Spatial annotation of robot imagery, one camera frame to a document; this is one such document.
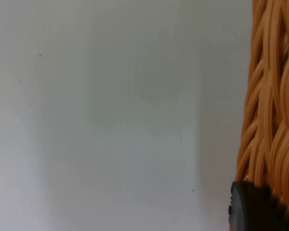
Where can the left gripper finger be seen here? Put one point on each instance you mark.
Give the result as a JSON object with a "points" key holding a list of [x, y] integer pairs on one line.
{"points": [[253, 211]]}

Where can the pale brown wicker basket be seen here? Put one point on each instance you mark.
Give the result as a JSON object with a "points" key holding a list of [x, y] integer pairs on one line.
{"points": [[272, 96]]}

